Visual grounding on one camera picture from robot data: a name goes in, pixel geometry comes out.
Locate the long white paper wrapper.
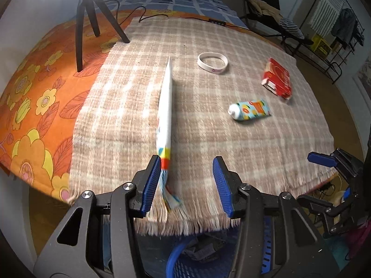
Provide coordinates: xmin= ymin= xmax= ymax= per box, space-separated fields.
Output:
xmin=156 ymin=57 xmax=180 ymax=211

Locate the blue plastic trash basket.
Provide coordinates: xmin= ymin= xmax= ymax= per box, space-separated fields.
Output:
xmin=165 ymin=216 xmax=275 ymax=278

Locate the orange fruit print tube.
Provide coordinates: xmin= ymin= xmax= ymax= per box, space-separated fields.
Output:
xmin=228 ymin=100 xmax=271 ymax=121

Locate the beige plaid blanket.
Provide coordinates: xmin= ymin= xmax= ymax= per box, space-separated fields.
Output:
xmin=69 ymin=18 xmax=335 ymax=235

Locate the red cigarette box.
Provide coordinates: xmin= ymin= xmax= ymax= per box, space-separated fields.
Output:
xmin=261 ymin=58 xmax=292 ymax=100

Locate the yellow black box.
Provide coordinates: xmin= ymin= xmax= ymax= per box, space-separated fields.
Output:
xmin=309 ymin=33 xmax=331 ymax=60

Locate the white silicone wristband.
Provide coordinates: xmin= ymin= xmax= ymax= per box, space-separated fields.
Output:
xmin=197 ymin=52 xmax=229 ymax=74

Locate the black metal drying rack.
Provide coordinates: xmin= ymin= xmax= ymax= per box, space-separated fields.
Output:
xmin=301 ymin=0 xmax=365 ymax=84

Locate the dark hanging garment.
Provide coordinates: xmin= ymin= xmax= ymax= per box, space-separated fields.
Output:
xmin=331 ymin=8 xmax=357 ymax=44

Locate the striped cloth on chair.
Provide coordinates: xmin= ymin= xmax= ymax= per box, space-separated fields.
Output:
xmin=279 ymin=18 xmax=305 ymax=40

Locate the orange floral bedsheet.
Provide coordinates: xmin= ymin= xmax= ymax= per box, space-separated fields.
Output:
xmin=0 ymin=8 xmax=253 ymax=202

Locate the beige cloth on chair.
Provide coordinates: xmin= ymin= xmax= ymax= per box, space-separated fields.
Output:
xmin=247 ymin=0 xmax=283 ymax=23

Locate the black folding chair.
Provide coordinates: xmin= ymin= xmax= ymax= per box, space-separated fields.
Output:
xmin=240 ymin=0 xmax=314 ymax=47

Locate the blue checked bedsheet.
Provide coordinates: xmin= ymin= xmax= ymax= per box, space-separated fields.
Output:
xmin=118 ymin=0 xmax=248 ymax=29

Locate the black mini tripod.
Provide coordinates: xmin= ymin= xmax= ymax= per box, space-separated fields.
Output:
xmin=75 ymin=0 xmax=130 ymax=72

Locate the black inline cable remote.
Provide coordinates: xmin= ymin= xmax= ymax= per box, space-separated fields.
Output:
xmin=208 ymin=18 xmax=226 ymax=26

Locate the black power cable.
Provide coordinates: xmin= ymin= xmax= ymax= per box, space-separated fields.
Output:
xmin=98 ymin=0 xmax=247 ymax=31

